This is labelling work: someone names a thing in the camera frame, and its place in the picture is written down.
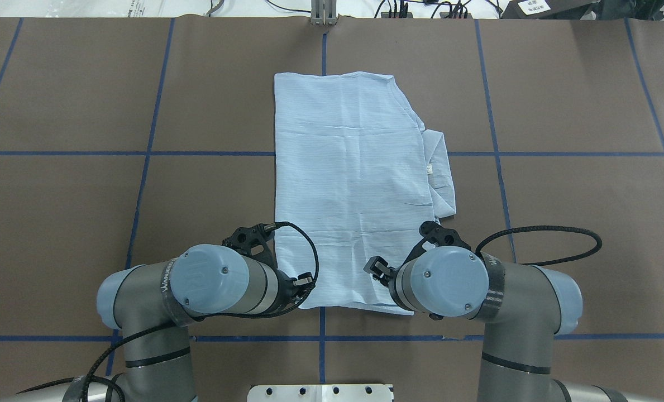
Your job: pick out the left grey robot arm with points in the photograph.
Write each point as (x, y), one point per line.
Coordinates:
(153, 306)

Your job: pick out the light blue button-up shirt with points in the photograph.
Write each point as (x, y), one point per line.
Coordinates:
(358, 171)

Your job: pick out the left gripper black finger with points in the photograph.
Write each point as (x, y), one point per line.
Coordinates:
(304, 282)

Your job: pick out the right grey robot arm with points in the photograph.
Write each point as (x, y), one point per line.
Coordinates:
(523, 306)

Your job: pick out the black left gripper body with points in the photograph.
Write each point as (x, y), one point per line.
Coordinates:
(304, 282)

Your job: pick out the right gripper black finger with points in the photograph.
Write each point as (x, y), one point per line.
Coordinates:
(379, 269)

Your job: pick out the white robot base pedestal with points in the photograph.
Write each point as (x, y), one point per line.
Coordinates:
(322, 392)

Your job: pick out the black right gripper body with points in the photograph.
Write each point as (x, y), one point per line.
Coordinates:
(380, 269)

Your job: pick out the grey camera mount clamp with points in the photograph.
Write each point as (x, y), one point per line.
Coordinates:
(323, 12)

